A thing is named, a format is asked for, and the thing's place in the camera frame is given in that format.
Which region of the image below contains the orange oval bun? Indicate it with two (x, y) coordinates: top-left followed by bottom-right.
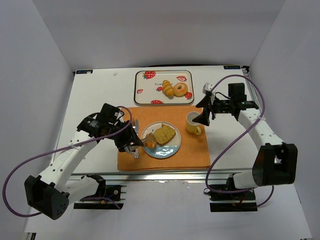
(146, 140), (157, 149)

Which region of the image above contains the speckled toast bread slice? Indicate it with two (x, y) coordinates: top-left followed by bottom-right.
(153, 123), (176, 145)

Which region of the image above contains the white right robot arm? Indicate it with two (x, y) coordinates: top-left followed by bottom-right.
(193, 83), (298, 192)

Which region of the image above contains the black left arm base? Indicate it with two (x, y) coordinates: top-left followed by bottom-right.
(73, 183), (127, 210)

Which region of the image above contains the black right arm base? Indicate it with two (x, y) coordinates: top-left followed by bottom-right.
(203, 173), (258, 213)

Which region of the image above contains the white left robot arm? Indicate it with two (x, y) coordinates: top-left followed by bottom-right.
(24, 103), (144, 220)

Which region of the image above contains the striped croissant bread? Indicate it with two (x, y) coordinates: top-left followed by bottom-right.
(162, 80), (175, 98)

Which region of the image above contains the silver table knife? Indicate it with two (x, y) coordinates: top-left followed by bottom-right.
(133, 119), (139, 159)

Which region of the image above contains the yellow mug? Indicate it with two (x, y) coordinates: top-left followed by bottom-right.
(185, 111), (202, 135)

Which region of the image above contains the silver fork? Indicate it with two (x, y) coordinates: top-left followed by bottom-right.
(131, 118), (136, 129)

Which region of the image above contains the glazed bagel donut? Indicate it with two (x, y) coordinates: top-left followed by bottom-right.
(173, 82), (188, 97)

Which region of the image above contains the black corner label right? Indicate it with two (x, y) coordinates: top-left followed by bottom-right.
(223, 65), (241, 70)

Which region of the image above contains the black corner label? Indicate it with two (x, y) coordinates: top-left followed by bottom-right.
(75, 69), (93, 75)
(223, 65), (241, 70)

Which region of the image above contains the white and blue plate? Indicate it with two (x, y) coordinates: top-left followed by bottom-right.
(140, 121), (182, 159)

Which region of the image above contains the orange cloth placemat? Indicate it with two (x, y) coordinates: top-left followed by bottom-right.
(117, 105), (211, 171)

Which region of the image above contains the strawberry pattern white tray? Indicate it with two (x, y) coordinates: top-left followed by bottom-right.
(133, 70), (195, 106)

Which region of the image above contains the black corner label left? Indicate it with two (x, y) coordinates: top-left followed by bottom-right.
(75, 69), (93, 75)

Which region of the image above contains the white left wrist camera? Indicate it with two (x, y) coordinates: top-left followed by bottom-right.
(114, 110), (125, 120)

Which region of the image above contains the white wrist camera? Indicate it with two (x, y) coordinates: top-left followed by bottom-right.
(202, 82), (213, 94)
(114, 110), (125, 120)

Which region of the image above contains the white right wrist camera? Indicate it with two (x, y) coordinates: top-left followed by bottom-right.
(202, 82), (213, 94)

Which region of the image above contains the aluminium frame rail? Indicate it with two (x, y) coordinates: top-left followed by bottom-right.
(67, 168), (256, 185)

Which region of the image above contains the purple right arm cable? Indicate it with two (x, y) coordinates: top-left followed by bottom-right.
(203, 74), (275, 208)

